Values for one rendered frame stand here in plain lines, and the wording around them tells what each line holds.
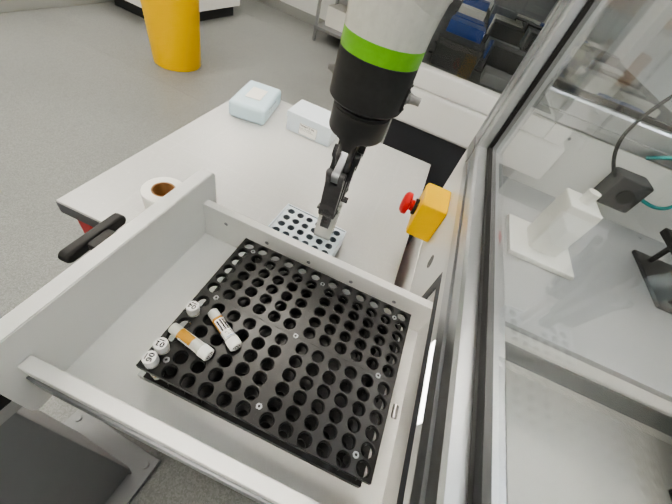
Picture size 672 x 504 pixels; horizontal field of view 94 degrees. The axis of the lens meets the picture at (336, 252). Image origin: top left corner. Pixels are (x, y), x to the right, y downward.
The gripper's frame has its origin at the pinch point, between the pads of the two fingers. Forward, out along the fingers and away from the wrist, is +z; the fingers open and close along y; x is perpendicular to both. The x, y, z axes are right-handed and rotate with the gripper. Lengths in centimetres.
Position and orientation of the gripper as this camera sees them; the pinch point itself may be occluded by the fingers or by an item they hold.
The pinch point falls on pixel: (327, 219)
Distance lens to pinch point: 54.4
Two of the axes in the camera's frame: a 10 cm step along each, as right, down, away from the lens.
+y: 3.1, -6.7, 6.8
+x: -9.2, -3.9, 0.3
